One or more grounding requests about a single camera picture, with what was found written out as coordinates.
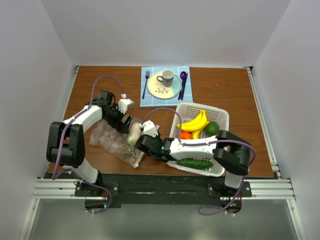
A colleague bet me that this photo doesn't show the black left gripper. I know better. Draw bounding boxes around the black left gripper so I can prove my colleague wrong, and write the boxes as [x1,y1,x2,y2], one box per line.
[103,103,132,134]

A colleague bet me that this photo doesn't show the clear zip top bag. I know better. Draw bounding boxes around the clear zip top bag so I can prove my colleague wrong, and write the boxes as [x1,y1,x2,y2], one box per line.
[89,117,145,169]

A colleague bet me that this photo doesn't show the orange felt fake food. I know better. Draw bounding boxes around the orange felt fake food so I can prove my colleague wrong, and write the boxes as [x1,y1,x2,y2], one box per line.
[179,131,193,140]

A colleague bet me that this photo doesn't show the pale white-green fake vegetable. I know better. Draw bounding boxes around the pale white-green fake vegetable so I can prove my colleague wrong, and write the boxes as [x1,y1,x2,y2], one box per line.
[126,122,141,157]

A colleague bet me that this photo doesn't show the dark green felt cucumber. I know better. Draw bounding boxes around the dark green felt cucumber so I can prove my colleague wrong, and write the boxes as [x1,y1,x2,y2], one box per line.
[177,158,213,170]

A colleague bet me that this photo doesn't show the white perforated plastic basket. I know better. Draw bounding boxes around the white perforated plastic basket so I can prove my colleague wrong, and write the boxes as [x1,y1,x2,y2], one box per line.
[167,102,229,177]

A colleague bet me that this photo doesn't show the yellow fake banana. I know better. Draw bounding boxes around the yellow fake banana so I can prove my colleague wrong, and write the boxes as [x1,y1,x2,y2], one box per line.
[176,109,207,132]

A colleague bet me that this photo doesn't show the green felt fake food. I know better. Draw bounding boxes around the green felt fake food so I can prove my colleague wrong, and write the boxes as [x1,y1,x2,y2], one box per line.
[205,121,220,137]

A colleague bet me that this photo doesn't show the small yellow banana bunch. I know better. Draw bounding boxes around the small yellow banana bunch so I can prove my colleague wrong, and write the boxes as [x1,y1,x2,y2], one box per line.
[190,121,210,139]

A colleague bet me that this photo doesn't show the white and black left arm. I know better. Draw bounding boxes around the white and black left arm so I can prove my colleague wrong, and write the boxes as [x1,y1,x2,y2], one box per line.
[46,90,134,196]

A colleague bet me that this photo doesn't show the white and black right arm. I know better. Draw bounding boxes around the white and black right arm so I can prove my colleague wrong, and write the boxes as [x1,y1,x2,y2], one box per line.
[134,130,257,197]

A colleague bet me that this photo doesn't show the blue checkered placemat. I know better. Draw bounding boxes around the blue checkered placemat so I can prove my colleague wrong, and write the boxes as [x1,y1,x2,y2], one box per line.
[139,65,194,108]

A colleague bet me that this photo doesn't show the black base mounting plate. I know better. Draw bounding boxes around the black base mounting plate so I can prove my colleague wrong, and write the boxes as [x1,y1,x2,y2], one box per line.
[74,174,252,210]

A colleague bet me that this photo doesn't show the cream and teal plate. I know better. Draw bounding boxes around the cream and teal plate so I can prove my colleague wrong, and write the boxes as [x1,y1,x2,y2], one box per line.
[147,71,182,100]

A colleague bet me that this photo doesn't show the purple plastic fork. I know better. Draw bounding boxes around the purple plastic fork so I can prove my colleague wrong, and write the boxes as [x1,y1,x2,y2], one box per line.
[142,69,150,99]

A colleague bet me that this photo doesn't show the grey ceramic mug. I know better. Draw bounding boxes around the grey ceramic mug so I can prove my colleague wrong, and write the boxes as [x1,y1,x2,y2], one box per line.
[156,69,175,87]

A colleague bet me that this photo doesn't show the purple plastic knife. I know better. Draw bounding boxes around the purple plastic knife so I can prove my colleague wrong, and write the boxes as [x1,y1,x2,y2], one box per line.
[178,79,187,100]

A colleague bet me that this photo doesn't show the purple plastic spoon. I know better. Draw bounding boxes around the purple plastic spoon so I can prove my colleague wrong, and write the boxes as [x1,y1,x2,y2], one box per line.
[179,71,188,81]

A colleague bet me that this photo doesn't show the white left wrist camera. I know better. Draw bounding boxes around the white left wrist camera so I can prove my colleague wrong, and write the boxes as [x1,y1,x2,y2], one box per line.
[117,93,134,114]

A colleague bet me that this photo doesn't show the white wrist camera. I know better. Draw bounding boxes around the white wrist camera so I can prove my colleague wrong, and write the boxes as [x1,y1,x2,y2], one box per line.
[139,120,159,137]
[117,93,134,114]

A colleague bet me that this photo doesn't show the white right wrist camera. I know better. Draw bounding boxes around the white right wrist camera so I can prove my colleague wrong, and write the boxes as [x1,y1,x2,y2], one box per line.
[139,120,159,137]

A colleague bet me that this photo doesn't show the aluminium frame rail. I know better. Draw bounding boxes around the aluminium frame rail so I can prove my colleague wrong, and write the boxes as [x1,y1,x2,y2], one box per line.
[31,179,295,200]

